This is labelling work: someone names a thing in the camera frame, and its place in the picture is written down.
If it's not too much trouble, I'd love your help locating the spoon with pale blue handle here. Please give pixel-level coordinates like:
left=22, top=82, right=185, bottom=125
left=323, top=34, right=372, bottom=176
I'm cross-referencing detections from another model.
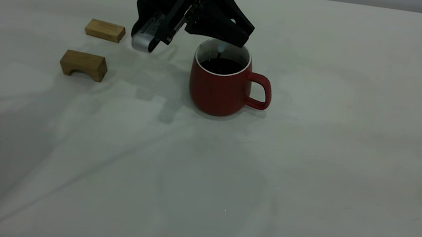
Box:
left=214, top=41, right=228, bottom=61

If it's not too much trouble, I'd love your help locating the red ceramic cup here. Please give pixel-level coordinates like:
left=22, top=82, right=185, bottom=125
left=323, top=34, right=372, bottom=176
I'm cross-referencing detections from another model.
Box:
left=185, top=36, right=279, bottom=124

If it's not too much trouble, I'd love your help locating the flat wooden block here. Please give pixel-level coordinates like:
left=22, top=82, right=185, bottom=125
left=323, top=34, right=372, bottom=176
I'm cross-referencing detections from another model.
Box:
left=83, top=18, right=128, bottom=44

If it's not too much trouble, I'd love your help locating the arched wooden block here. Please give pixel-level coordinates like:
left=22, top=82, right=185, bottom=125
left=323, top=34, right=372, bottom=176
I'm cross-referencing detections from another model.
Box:
left=58, top=48, right=110, bottom=84

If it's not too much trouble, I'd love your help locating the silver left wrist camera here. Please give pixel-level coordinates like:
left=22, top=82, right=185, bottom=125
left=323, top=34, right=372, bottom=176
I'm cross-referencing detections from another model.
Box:
left=129, top=8, right=166, bottom=55

